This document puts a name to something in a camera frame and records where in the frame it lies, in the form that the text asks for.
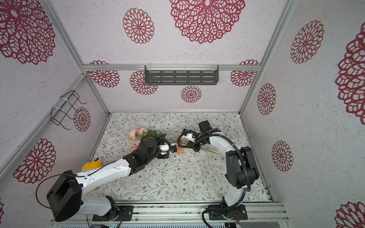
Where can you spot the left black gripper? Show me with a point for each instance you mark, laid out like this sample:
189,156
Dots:
158,139

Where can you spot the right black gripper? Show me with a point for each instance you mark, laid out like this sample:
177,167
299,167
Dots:
186,142

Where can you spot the pink flower bouquet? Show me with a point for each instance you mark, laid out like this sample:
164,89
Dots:
137,134

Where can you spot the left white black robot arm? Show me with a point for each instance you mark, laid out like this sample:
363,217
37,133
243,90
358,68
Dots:
69,194

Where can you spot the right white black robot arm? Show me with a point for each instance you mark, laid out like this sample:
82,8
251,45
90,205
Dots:
241,173

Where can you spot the yellow plush toy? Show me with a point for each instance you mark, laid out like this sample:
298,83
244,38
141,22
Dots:
92,165

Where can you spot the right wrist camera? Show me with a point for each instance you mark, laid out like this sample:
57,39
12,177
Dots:
189,135

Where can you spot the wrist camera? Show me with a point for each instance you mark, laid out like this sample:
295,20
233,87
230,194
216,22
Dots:
189,135
166,148

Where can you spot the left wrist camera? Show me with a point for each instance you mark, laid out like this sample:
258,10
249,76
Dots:
166,148

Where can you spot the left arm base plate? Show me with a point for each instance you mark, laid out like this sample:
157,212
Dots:
123,213

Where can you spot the dark grey wall shelf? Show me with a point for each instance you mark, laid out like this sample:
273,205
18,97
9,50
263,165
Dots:
181,77

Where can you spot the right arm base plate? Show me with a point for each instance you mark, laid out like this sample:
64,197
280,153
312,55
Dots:
237,213

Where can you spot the black wire wall rack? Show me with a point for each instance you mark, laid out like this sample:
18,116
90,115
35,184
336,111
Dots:
58,114

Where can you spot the aluminium rail frame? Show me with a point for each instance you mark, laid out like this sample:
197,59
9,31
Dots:
185,215

